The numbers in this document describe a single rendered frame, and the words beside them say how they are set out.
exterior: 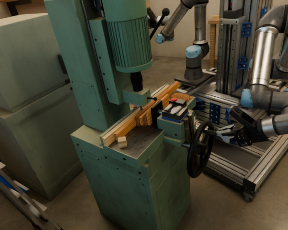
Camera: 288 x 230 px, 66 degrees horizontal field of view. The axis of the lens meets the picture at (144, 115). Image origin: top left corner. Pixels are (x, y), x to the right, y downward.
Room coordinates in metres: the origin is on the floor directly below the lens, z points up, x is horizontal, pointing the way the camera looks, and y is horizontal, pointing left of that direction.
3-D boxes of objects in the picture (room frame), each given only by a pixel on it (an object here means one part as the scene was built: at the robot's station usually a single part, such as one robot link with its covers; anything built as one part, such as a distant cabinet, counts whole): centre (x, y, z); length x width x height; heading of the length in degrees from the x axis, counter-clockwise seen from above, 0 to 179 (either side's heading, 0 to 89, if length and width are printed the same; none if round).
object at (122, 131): (1.09, -0.05, 0.92); 0.62 x 0.02 x 0.04; 140
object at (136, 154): (0.97, -0.09, 0.87); 0.61 x 0.30 x 0.06; 140
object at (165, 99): (1.02, -0.08, 0.94); 0.21 x 0.01 x 0.08; 140
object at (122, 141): (0.81, 0.12, 0.92); 0.04 x 0.03 x 0.04; 93
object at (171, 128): (0.92, -0.15, 0.92); 0.15 x 0.13 x 0.09; 140
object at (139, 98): (1.04, 0.02, 1.03); 0.14 x 0.07 x 0.09; 50
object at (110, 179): (1.10, 0.10, 0.36); 0.58 x 0.45 x 0.71; 50
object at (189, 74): (1.64, -0.44, 0.87); 0.15 x 0.15 x 0.10
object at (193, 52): (1.65, -0.45, 0.98); 0.13 x 0.12 x 0.14; 142
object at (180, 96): (1.17, -0.23, 0.91); 0.12 x 0.09 x 0.03; 50
